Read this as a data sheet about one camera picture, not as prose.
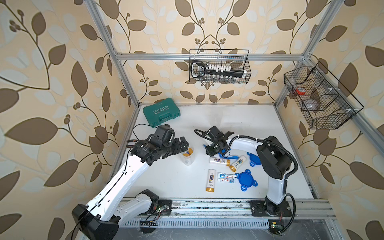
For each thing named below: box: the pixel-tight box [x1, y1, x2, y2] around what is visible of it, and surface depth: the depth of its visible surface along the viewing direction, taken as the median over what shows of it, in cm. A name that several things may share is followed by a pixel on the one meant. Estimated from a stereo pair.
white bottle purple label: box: [209, 157, 227, 166], surface depth 90 cm
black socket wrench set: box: [191, 60, 247, 78], surface depth 84 cm
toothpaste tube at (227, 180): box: [218, 178, 236, 183], surface depth 84 cm
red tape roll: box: [296, 87, 306, 95], surface depth 84 cm
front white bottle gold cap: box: [206, 169, 217, 193], surface depth 84 cm
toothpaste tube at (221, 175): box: [217, 172, 235, 179], surface depth 86 cm
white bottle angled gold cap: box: [229, 155, 247, 173], surface depth 89 cm
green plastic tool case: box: [142, 98, 181, 128], surface depth 113 cm
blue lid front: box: [234, 169, 259, 192], surface depth 85 cm
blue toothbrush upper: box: [219, 153, 240, 159], surface depth 93 cm
